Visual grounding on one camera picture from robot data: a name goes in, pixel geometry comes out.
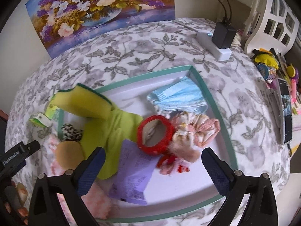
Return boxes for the tan round puff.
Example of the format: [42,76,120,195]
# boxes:
[55,141,85,170]

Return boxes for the leopard print scrunchie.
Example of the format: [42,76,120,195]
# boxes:
[61,124,83,142]

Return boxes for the yellow green sponge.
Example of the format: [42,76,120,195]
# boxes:
[52,83,113,120]

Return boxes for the lime green cloth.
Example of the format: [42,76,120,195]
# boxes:
[80,105,143,180]

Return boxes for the purple cloth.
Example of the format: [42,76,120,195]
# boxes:
[109,140,159,206]

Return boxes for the red pink yarn scrunchie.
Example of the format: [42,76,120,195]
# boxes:
[156,154,190,176]

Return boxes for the pink floral scrunchie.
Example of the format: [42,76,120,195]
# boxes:
[168,111,220,163]

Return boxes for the red fuzzy ring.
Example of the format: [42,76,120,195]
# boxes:
[137,115,176,156]

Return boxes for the blue face mask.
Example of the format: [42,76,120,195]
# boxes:
[146,76,208,117]

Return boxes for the person left hand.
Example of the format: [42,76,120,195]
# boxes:
[4,181,29,225]

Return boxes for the green small box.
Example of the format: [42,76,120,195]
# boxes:
[29,104,60,128]

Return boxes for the pink fluffy cloth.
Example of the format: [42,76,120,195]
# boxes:
[46,134,112,219]

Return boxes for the white tray teal rim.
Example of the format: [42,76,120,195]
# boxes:
[97,65,238,223]

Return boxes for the black smartphone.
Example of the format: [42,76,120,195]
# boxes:
[277,78,292,145]

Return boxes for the floral grey tablecloth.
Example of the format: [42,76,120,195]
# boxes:
[4,17,291,226]

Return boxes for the pink toy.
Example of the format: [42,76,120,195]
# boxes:
[285,64,300,115]

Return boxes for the yellow toy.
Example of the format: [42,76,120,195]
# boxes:
[252,48,279,70]

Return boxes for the floral painting canvas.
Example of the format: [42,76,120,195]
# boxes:
[26,0,175,58]

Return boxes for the black power adapter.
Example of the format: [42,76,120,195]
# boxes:
[212,22,236,49]

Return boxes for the white power strip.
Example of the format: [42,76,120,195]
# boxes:
[196,31,232,61]

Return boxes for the white lattice chair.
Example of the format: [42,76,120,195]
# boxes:
[244,0,299,55]

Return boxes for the black cable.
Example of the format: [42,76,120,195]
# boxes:
[197,0,234,24]

